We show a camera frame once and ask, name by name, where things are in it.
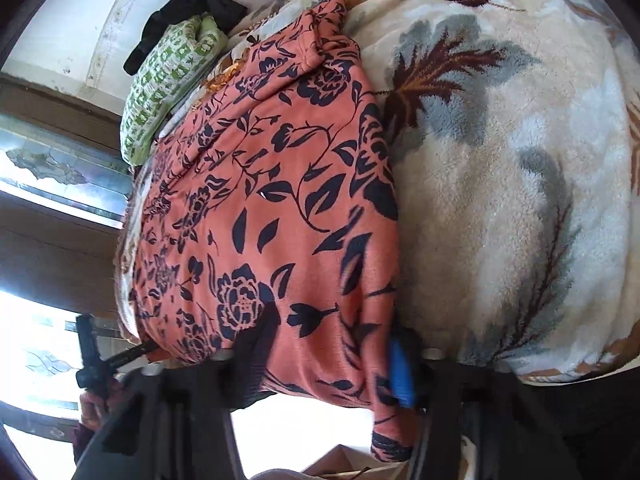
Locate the orange floral garment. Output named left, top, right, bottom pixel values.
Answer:
left=116, top=0, right=417, bottom=464

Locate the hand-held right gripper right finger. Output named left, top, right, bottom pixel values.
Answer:
left=390, top=329, right=551, bottom=480

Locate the black cloth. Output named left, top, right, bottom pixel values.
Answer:
left=124, top=0, right=248, bottom=75

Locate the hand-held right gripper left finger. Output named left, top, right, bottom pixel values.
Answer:
left=75, top=302, right=282, bottom=480

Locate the patterned glass window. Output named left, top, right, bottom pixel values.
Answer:
left=0, top=290, right=121, bottom=458
left=0, top=112, right=133, bottom=223

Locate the green patterned pillow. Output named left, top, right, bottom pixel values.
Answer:
left=120, top=14, right=230, bottom=166

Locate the floral fleece blanket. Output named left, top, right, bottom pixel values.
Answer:
left=200, top=0, right=640, bottom=386

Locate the cardboard box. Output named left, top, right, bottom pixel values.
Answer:
left=300, top=442, right=382, bottom=480

